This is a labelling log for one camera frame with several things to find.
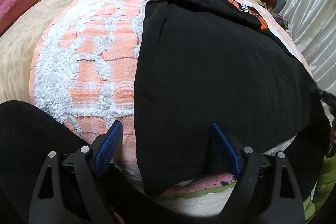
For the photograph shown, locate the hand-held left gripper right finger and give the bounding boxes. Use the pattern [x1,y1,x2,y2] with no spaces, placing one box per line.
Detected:
[209,122,306,224]

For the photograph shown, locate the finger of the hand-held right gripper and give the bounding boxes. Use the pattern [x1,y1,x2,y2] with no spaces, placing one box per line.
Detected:
[314,89,336,109]

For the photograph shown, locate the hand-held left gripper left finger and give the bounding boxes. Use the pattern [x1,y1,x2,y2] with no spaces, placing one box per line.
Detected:
[28,120,124,224]

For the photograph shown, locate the black t-shirt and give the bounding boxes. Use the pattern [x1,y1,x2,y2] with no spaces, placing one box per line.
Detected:
[133,0,319,195]

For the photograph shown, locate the pink dotted cloth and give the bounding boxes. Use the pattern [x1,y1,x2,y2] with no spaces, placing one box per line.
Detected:
[157,172,239,199]

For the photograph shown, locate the white fleece cloth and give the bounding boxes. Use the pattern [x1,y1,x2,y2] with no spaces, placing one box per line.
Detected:
[155,185,265,224]

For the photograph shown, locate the white plastic bag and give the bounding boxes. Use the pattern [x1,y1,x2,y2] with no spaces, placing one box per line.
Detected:
[272,12,294,37]

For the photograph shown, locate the white satin curtain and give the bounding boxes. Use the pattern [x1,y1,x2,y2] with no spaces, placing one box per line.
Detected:
[278,0,336,99]

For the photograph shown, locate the person's black trousers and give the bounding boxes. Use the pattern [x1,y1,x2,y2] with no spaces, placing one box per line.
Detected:
[0,100,332,224]

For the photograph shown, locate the purple garment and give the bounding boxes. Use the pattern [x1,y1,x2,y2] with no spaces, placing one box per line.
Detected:
[274,16,288,28]

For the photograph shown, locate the orange white plaid fleece blanket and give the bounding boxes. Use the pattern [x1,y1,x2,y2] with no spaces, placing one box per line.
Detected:
[29,0,315,180]

